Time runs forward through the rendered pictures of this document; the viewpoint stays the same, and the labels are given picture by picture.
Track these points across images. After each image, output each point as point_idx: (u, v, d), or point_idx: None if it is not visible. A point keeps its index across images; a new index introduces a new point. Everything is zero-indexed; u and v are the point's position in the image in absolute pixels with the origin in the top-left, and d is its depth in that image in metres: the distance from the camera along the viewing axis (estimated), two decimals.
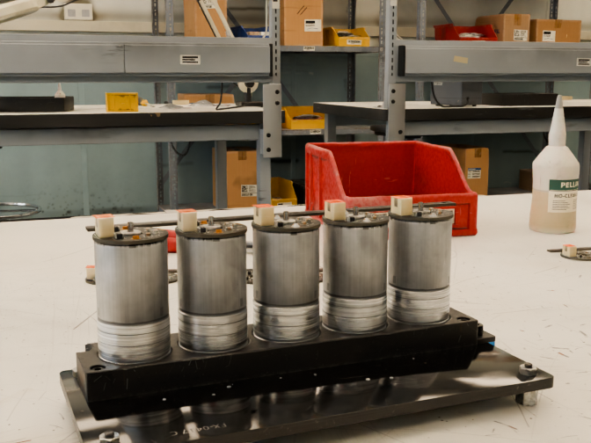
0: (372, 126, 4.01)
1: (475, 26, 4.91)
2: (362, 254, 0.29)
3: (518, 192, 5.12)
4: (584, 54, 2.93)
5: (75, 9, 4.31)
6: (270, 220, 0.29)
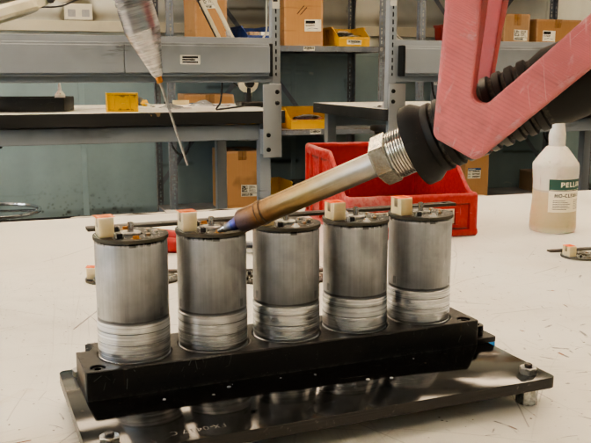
0: (372, 126, 4.01)
1: None
2: (362, 254, 0.29)
3: (518, 192, 5.12)
4: None
5: (75, 9, 4.31)
6: None
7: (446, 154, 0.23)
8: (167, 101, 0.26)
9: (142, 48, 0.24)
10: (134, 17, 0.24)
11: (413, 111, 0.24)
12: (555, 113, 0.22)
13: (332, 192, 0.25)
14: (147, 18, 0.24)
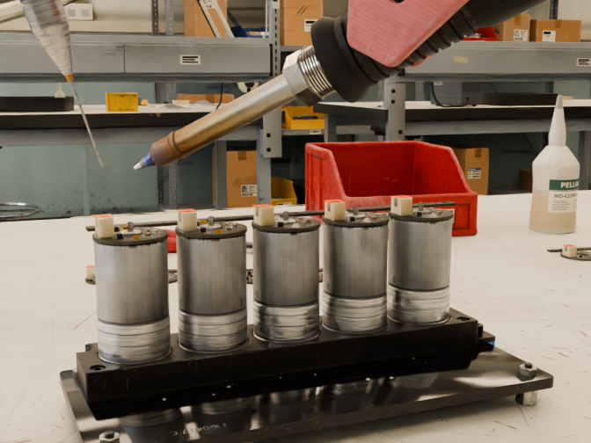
0: (372, 126, 4.01)
1: None
2: (362, 254, 0.29)
3: (518, 192, 5.12)
4: (584, 54, 2.93)
5: (75, 9, 4.31)
6: (270, 220, 0.29)
7: (363, 66, 0.21)
8: (78, 99, 0.25)
9: (48, 45, 0.24)
10: (38, 12, 0.23)
11: (329, 21, 0.22)
12: (476, 13, 0.20)
13: (249, 117, 0.23)
14: (52, 13, 0.23)
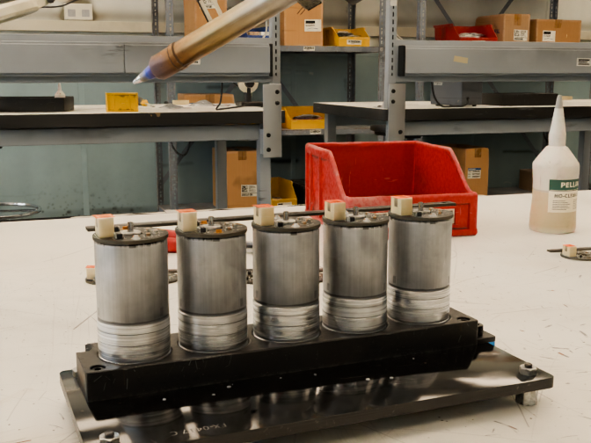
0: (372, 126, 4.01)
1: (475, 26, 4.91)
2: (362, 254, 0.29)
3: (518, 192, 5.12)
4: (584, 54, 2.93)
5: (75, 9, 4.31)
6: (270, 220, 0.29)
7: None
8: None
9: None
10: None
11: None
12: None
13: (248, 23, 0.23)
14: None
